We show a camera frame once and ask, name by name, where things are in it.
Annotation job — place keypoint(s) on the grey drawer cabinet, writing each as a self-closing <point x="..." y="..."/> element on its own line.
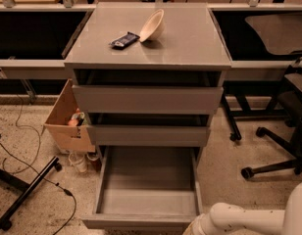
<point x="189" y="42"/>

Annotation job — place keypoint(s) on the grey middle drawer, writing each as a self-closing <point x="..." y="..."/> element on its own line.
<point x="149" y="130"/>

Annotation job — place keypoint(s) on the white bowl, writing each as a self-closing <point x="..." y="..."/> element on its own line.
<point x="153" y="27"/>

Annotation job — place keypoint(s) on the white bottle on floor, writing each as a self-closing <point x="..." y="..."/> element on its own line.
<point x="78" y="161"/>

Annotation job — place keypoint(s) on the black desk leg frame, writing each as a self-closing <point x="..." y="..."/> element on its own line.
<point x="245" y="112"/>

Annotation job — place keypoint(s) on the items inside cardboard box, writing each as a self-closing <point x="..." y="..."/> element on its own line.
<point x="77" y="119"/>

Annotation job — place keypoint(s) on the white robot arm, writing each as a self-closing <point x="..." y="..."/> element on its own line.
<point x="223" y="219"/>

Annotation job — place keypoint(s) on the black office chair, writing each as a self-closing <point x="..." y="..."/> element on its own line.
<point x="291" y="101"/>

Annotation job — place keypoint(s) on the grey bottom drawer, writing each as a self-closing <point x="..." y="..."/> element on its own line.
<point x="146" y="188"/>

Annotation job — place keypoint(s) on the black stand leg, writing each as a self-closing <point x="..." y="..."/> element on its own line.
<point x="25" y="188"/>

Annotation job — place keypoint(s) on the cardboard box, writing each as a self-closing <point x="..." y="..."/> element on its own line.
<point x="68" y="138"/>

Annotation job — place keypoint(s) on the grey drawer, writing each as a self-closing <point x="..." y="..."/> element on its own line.
<point x="146" y="188"/>
<point x="177" y="92"/>
<point x="149" y="130"/>

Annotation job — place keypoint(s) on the grey top drawer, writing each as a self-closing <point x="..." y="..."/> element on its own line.
<point x="177" y="92"/>

